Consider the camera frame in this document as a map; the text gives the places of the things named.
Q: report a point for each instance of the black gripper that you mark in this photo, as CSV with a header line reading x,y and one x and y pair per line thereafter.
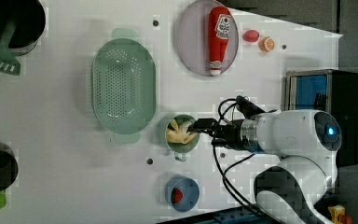
x,y
228,136

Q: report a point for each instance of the yellow peeled banana toy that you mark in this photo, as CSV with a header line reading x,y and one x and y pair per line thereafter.
x,y
179,133

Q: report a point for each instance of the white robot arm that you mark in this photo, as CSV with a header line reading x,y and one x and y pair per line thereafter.
x,y
305,141

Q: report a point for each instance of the green mug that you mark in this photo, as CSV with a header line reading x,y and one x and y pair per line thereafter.
x,y
179,150

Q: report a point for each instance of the blue bowl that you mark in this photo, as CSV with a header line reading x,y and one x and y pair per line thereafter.
x,y
190,189

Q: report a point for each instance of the red strawberry in bowl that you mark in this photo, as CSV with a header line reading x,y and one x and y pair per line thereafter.
x,y
176,196

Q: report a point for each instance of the grey round plate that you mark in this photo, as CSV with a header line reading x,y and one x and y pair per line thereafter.
x,y
192,36

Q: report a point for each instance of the red toy strawberry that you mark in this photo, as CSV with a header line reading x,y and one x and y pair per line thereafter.
x,y
251,36

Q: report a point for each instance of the orange slice toy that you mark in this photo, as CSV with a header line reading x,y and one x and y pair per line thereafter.
x,y
267,44

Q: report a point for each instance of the green perforated colander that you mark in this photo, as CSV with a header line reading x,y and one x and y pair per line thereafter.
x,y
123,78

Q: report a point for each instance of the red ketchup bottle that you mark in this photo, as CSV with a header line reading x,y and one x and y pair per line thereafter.
x,y
218,38

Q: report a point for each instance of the silver toaster oven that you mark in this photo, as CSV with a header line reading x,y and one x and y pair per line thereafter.
x,y
332,91

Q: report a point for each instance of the yellow red emergency button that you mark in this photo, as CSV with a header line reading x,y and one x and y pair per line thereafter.
x,y
339,216

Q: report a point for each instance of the green slotted spatula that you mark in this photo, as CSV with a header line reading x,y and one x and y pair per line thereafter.
x,y
8,62

